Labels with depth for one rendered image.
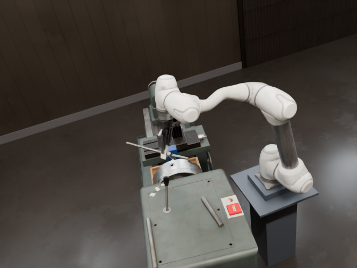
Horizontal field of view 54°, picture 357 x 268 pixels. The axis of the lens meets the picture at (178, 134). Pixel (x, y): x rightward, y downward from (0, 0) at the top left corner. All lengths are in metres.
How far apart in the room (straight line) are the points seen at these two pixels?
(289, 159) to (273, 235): 0.82
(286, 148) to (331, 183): 1.70
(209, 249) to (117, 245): 1.89
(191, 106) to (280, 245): 1.70
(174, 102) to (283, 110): 0.57
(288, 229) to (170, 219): 1.28
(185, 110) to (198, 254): 0.62
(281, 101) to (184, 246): 0.83
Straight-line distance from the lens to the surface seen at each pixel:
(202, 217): 1.70
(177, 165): 2.02
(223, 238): 1.61
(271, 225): 2.65
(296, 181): 2.21
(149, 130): 3.07
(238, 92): 1.85
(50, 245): 3.68
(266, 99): 1.82
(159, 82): 1.59
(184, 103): 1.46
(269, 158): 2.31
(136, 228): 3.44
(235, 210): 1.69
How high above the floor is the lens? 2.53
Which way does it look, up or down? 35 degrees down
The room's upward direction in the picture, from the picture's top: 12 degrees counter-clockwise
